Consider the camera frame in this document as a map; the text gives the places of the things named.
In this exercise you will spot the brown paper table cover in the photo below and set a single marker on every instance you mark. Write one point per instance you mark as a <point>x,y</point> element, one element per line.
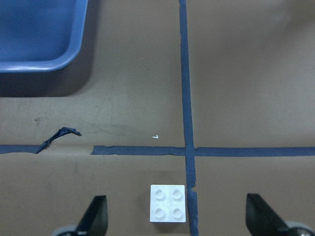
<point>252,85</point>

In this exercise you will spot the white block near right arm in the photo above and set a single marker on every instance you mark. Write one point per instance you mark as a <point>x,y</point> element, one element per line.
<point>167,204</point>

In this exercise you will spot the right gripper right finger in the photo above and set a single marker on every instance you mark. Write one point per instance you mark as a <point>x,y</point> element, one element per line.
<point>261,220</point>

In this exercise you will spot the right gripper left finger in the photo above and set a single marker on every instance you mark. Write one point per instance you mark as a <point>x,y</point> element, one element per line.
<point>95,219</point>

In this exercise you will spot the blue plastic tray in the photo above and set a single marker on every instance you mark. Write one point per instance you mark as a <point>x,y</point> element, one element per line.
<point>40,35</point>

